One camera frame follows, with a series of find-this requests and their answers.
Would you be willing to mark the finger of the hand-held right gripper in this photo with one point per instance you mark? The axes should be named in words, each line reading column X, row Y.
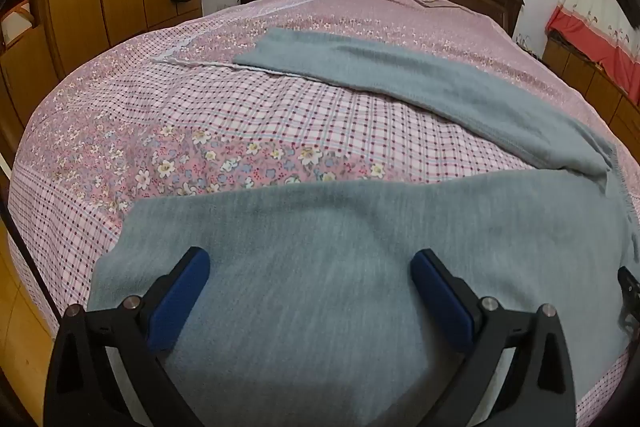
column 631, row 289

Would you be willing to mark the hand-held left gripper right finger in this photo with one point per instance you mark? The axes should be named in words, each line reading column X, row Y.
column 442, row 302

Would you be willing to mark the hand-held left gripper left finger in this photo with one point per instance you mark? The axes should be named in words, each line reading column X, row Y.
column 180, row 297

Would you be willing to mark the grey pants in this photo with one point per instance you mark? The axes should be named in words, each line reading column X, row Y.
column 320, row 247

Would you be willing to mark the pink floral checked bed cover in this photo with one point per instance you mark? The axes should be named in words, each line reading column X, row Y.
column 200, row 107

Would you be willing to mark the low wooden cabinet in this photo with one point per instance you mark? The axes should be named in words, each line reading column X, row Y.
column 585, row 72

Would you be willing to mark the red and white curtain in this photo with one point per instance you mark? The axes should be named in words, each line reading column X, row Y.
column 595, row 32

